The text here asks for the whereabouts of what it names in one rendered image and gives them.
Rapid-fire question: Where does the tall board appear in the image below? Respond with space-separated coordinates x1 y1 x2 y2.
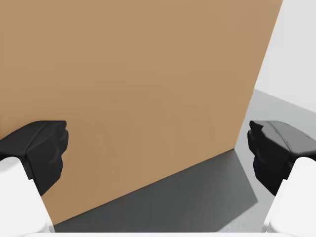
0 0 284 226

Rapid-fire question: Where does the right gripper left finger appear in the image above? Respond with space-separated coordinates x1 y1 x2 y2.
0 120 70 234

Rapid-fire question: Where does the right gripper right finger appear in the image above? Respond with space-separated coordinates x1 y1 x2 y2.
247 120 316 234

